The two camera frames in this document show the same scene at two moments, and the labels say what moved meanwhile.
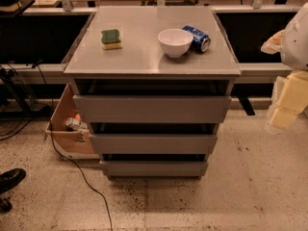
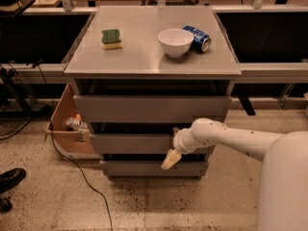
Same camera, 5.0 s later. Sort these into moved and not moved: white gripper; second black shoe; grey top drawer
Moved: white gripper
Not moved: second black shoe; grey top drawer
